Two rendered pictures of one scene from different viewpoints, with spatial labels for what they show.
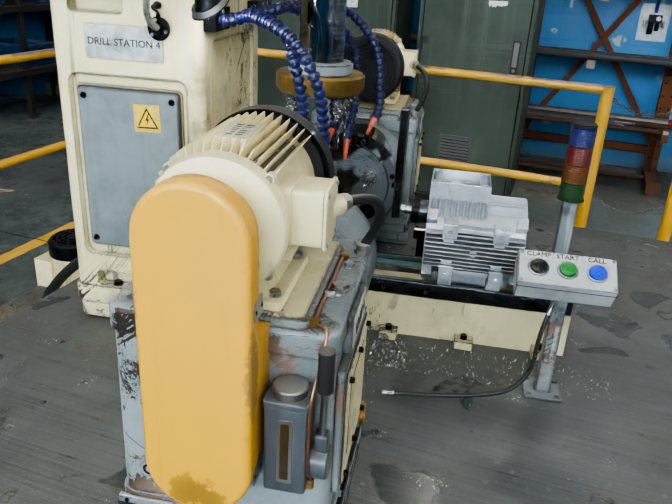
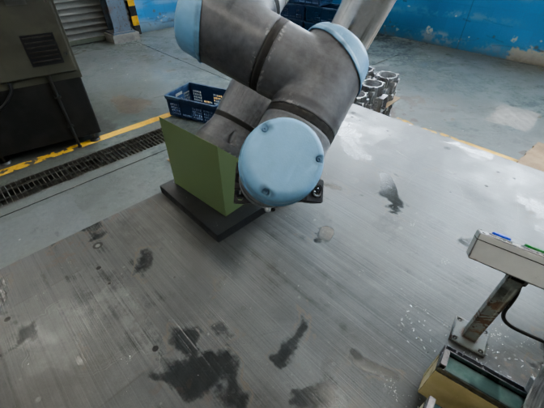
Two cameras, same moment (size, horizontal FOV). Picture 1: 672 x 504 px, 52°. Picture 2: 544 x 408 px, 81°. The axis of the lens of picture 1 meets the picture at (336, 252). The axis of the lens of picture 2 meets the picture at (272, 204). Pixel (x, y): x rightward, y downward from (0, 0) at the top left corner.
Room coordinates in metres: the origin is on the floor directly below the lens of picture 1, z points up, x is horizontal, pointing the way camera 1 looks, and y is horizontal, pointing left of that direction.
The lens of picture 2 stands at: (1.62, -0.64, 1.48)
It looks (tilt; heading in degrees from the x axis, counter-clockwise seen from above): 41 degrees down; 207
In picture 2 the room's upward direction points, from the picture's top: straight up
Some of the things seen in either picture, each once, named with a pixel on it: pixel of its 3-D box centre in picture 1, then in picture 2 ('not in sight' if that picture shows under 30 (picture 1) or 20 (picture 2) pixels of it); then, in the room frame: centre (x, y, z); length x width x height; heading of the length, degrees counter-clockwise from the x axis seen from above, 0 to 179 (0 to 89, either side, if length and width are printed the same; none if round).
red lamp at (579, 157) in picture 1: (579, 154); not in sight; (1.61, -0.57, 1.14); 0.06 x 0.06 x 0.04
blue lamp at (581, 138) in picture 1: (582, 136); not in sight; (1.61, -0.57, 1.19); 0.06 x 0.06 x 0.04
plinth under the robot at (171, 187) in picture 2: not in sight; (227, 189); (0.93, -1.16, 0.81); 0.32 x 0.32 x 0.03; 71
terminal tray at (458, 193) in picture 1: (459, 194); not in sight; (1.35, -0.25, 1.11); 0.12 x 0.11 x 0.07; 81
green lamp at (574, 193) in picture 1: (572, 190); not in sight; (1.61, -0.57, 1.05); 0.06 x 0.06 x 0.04
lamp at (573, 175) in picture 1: (575, 172); not in sight; (1.61, -0.57, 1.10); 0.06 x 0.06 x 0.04
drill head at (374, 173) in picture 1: (356, 169); not in sight; (1.72, -0.04, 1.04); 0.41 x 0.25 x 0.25; 171
